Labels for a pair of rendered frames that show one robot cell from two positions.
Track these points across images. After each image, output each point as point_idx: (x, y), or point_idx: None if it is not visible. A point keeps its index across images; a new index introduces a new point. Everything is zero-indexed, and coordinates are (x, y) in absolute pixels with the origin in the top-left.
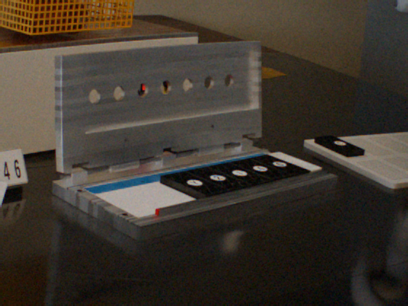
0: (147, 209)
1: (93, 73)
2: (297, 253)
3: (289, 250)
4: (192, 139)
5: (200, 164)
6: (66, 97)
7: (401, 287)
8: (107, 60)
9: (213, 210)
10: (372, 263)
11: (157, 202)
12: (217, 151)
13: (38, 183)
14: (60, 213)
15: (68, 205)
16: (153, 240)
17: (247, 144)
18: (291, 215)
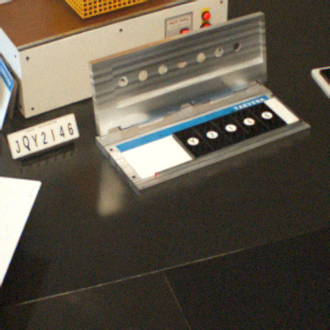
0: (152, 169)
1: (120, 68)
2: (242, 213)
3: (238, 209)
4: (205, 94)
5: (211, 112)
6: (99, 89)
7: (300, 257)
8: (131, 57)
9: (197, 169)
10: (292, 228)
11: (161, 161)
12: (227, 97)
13: (89, 132)
14: (95, 167)
15: (104, 158)
16: (149, 197)
17: (254, 88)
18: (258, 168)
